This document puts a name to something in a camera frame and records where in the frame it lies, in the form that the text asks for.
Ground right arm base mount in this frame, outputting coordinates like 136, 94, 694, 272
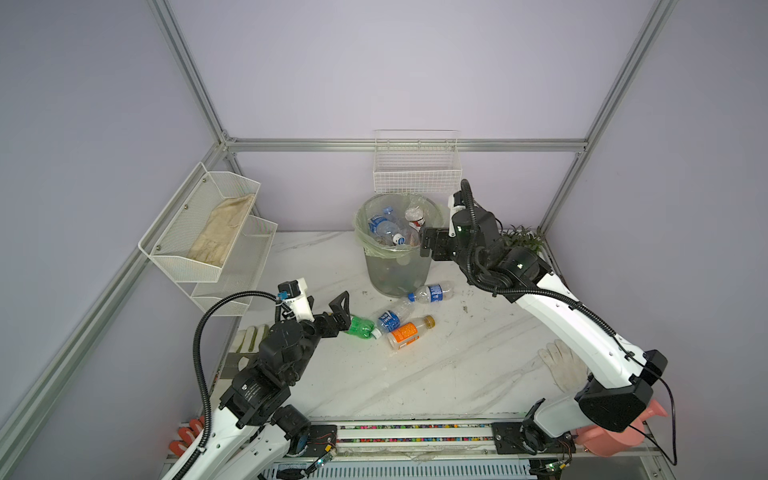
491, 422, 575, 455

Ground green lined trash bin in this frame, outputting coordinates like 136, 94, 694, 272
354, 193, 444, 297

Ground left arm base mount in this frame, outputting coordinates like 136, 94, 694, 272
256, 424, 338, 459

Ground red white label bottle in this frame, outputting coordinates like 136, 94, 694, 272
405, 206, 425, 232

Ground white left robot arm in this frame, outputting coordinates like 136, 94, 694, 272
165, 280, 351, 479

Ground white two-tier mesh shelf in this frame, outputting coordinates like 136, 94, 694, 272
138, 164, 277, 311

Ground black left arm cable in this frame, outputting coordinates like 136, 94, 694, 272
170, 290, 280, 480

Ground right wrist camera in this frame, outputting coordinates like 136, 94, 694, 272
447, 191, 466, 238

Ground beige cloth in shelf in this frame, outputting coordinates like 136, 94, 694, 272
187, 194, 256, 267

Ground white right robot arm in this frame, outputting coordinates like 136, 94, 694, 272
420, 207, 668, 444

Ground white wire wall basket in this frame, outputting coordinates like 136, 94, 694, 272
373, 129, 463, 194

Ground white knit glove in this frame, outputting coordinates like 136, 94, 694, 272
538, 339, 590, 393

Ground small blue label bottle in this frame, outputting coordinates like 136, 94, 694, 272
372, 298, 415, 338

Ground potted green succulent plant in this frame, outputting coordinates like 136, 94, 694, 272
501, 225, 545, 256

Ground orange label bottle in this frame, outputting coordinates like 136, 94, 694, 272
387, 315, 436, 351

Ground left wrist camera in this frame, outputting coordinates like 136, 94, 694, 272
278, 278, 313, 321

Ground pink watering can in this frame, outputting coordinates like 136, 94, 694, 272
573, 400, 669, 457

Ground green soda bottle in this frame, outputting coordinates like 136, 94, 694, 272
346, 315, 381, 340

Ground clear bottle blue label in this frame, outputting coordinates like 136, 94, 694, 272
368, 215, 406, 246

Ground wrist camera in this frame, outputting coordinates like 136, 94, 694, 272
278, 278, 313, 321
447, 191, 466, 238

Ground orange white work glove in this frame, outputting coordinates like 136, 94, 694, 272
168, 416, 205, 458

